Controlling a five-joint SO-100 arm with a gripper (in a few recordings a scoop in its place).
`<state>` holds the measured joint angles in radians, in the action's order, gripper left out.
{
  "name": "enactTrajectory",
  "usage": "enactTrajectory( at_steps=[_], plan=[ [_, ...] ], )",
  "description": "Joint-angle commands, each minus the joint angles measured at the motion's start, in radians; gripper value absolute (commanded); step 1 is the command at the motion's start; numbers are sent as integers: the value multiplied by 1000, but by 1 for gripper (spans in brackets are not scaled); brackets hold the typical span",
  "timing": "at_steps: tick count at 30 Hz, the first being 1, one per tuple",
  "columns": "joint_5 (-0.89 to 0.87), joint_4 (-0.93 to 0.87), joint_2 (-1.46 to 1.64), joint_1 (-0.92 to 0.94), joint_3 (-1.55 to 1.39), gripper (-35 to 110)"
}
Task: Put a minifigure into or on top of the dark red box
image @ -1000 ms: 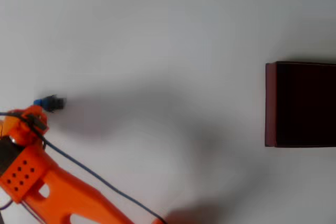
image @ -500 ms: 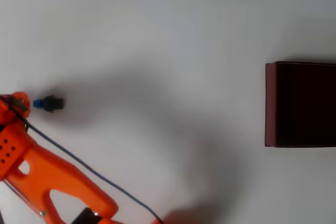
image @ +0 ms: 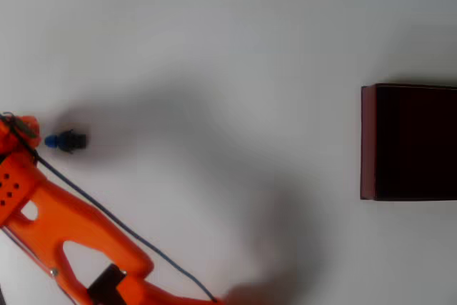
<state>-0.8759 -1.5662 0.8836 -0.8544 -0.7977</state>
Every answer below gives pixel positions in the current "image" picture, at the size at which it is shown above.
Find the small blue black object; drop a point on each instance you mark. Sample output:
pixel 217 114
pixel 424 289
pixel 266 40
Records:
pixel 69 140

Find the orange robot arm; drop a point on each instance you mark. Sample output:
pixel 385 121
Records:
pixel 64 226

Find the dark red open box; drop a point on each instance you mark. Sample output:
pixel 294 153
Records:
pixel 410 144

